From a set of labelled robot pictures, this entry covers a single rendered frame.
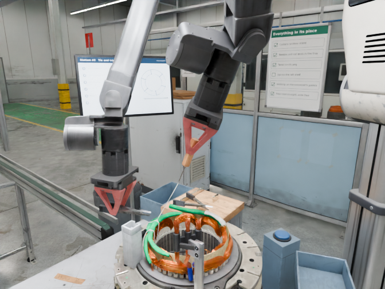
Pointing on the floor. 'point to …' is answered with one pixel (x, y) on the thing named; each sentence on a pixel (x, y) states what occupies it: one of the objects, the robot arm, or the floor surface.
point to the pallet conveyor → (22, 184)
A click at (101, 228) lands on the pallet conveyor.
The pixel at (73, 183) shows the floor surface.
